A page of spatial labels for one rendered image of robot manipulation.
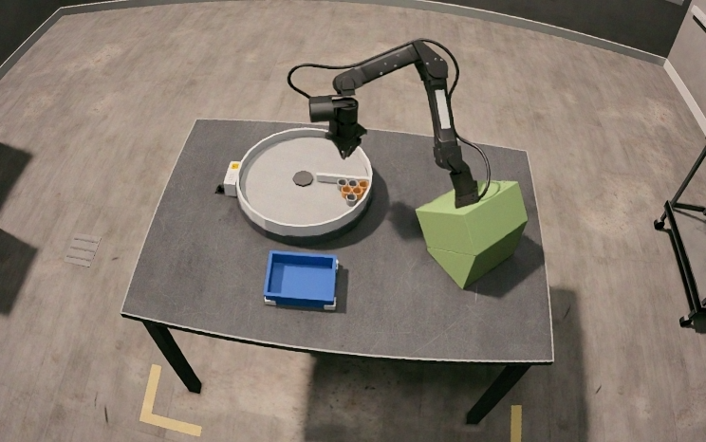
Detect blue open tray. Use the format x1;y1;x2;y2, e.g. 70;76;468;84
264;250;337;308

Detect white round turntable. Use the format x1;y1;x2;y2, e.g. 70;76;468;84
215;128;373;246

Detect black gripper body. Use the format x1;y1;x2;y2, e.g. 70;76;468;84
325;118;367;151

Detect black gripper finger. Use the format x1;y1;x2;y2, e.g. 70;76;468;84
347;142;362;157
336;147;351;160

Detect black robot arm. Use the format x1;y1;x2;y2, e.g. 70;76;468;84
308;40;479;209

